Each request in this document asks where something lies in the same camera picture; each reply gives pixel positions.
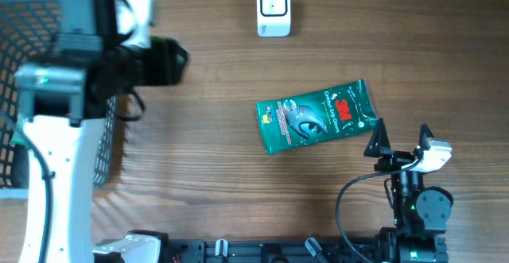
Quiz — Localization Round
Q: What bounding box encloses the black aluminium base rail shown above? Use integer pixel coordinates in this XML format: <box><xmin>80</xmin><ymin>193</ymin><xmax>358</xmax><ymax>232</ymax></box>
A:
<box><xmin>94</xmin><ymin>238</ymin><xmax>449</xmax><ymax>263</ymax></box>

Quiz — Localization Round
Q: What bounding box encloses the grey plastic shopping basket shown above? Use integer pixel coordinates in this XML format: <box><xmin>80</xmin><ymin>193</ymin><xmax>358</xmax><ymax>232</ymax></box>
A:
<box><xmin>1</xmin><ymin>0</ymin><xmax>122</xmax><ymax>188</ymax></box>

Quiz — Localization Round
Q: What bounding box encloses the green 3M gloves package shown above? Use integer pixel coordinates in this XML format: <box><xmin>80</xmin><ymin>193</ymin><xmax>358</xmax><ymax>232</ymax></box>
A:
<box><xmin>256</xmin><ymin>79</ymin><xmax>378</xmax><ymax>155</ymax></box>

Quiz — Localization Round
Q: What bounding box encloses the green lid plastic jar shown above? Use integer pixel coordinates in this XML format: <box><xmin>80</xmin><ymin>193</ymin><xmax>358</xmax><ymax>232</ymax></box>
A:
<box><xmin>152</xmin><ymin>37</ymin><xmax>188</xmax><ymax>86</ymax></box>

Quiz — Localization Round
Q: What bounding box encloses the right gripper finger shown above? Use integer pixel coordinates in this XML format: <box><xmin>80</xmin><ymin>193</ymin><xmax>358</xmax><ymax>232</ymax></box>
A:
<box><xmin>419</xmin><ymin>123</ymin><xmax>434</xmax><ymax>150</ymax></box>
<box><xmin>363</xmin><ymin>118</ymin><xmax>391</xmax><ymax>157</ymax></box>

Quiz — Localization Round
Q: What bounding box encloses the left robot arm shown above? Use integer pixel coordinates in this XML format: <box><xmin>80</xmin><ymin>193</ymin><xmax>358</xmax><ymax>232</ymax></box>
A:
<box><xmin>15</xmin><ymin>0</ymin><xmax>165</xmax><ymax>262</ymax></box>

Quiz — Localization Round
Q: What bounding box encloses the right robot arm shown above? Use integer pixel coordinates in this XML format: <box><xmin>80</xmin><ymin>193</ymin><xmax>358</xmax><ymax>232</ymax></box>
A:
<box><xmin>364</xmin><ymin>118</ymin><xmax>453</xmax><ymax>263</ymax></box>

